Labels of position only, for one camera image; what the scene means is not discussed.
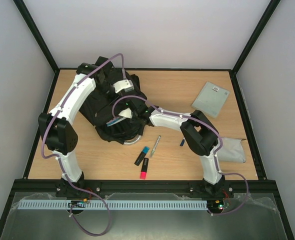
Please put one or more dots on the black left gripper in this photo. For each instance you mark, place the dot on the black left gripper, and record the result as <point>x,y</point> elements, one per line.
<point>124,97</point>

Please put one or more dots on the black backpack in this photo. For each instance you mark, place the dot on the black backpack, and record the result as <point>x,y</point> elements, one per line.
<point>99,111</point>

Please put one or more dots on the dog picture book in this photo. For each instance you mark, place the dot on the dog picture book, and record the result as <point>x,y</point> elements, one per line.
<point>115,121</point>

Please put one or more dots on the grey notebook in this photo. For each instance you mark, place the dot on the grey notebook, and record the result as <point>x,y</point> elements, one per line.
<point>211,99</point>

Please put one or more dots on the grey pencil pouch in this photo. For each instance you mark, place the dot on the grey pencil pouch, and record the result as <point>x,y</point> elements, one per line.
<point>232,151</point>

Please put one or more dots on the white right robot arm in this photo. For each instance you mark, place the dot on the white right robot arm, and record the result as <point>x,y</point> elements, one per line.
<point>201,136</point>

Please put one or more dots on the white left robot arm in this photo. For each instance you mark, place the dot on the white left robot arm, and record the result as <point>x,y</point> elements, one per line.
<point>59,139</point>

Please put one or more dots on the blue highlighter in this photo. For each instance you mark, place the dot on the blue highlighter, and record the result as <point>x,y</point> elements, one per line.
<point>141,156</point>

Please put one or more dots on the green marker pen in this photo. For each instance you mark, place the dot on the green marker pen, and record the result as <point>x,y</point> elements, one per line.
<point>155,146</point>

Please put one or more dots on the blue marker pen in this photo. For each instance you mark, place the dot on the blue marker pen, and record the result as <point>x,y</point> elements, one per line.
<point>182,143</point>

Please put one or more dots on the pink highlighter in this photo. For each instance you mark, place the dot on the pink highlighter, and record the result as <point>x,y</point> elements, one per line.
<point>144,168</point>

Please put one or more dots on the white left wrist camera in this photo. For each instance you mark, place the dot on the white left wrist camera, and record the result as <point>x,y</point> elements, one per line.
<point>126,85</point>

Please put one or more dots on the black aluminium frame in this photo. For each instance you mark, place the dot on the black aluminium frame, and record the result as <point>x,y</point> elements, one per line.
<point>262,185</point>

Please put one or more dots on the grey slotted cable duct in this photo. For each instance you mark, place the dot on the grey slotted cable duct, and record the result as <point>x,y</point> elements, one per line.
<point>40,204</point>

